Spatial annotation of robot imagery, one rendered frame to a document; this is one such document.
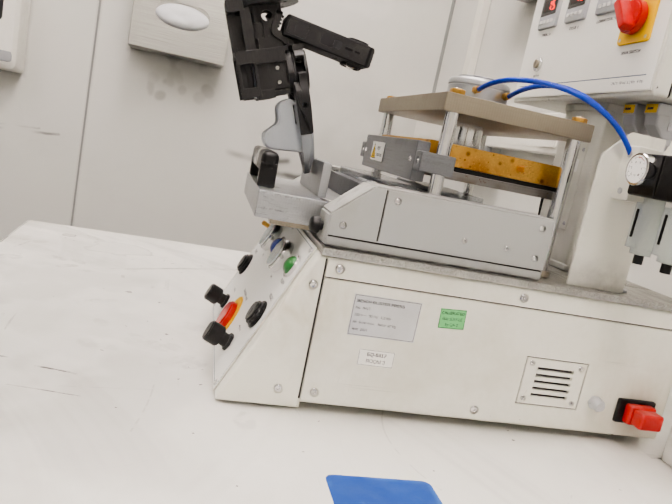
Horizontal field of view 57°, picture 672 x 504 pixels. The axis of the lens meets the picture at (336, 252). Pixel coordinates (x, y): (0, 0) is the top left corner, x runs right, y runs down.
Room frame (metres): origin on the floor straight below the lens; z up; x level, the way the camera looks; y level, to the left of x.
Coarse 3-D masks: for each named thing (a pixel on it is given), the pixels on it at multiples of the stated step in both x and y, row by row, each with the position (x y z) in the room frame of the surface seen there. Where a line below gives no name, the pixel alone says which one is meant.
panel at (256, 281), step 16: (304, 240) 0.69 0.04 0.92; (256, 256) 0.87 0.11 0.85; (304, 256) 0.65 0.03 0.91; (240, 272) 0.88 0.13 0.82; (256, 272) 0.80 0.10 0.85; (272, 272) 0.72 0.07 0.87; (288, 272) 0.65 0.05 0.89; (240, 288) 0.82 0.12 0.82; (256, 288) 0.74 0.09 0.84; (272, 288) 0.68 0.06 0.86; (240, 304) 0.75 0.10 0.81; (272, 304) 0.63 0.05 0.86; (240, 320) 0.71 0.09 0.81; (256, 320) 0.64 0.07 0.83; (240, 336) 0.66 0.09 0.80; (224, 352) 0.68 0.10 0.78; (240, 352) 0.62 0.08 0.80; (224, 368) 0.63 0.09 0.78
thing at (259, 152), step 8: (256, 152) 0.78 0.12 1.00; (264, 152) 0.70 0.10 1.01; (272, 152) 0.70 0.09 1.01; (256, 160) 0.76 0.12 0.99; (264, 160) 0.70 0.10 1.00; (272, 160) 0.70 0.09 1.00; (256, 168) 0.83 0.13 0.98; (264, 168) 0.69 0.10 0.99; (272, 168) 0.70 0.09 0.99; (264, 176) 0.70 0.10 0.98; (272, 176) 0.70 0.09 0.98; (264, 184) 0.70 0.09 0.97; (272, 184) 0.70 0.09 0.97
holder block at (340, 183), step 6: (330, 174) 0.88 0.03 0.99; (336, 174) 0.84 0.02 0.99; (342, 174) 0.83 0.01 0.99; (330, 180) 0.87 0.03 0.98; (336, 180) 0.83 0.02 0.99; (342, 180) 0.79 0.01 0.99; (348, 180) 0.76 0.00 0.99; (354, 180) 0.74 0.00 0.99; (330, 186) 0.86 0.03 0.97; (336, 186) 0.82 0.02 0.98; (342, 186) 0.79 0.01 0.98; (348, 186) 0.76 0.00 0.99; (354, 186) 0.73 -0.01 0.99; (336, 192) 0.82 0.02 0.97; (342, 192) 0.78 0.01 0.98
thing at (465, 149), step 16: (464, 128) 0.81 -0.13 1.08; (480, 128) 0.81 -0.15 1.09; (432, 144) 0.71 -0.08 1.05; (464, 144) 0.81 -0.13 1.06; (464, 160) 0.72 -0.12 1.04; (480, 160) 0.72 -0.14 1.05; (496, 160) 0.73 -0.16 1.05; (512, 160) 0.73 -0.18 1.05; (528, 160) 0.74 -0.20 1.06; (464, 176) 0.72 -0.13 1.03; (480, 176) 0.73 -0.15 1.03; (496, 176) 0.73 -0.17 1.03; (512, 176) 0.73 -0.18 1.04; (528, 176) 0.74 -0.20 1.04; (544, 176) 0.74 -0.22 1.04; (528, 192) 0.74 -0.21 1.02; (544, 192) 0.74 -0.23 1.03
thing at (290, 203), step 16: (320, 160) 0.74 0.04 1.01; (256, 176) 0.82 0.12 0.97; (304, 176) 0.82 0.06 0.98; (320, 176) 0.71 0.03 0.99; (256, 192) 0.68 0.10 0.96; (272, 192) 0.66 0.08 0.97; (288, 192) 0.69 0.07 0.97; (304, 192) 0.73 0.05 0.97; (320, 192) 0.71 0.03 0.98; (256, 208) 0.66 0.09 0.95; (272, 208) 0.66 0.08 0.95; (288, 208) 0.67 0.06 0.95; (304, 208) 0.67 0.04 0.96; (320, 208) 0.68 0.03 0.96; (288, 224) 0.69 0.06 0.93; (304, 224) 0.67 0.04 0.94
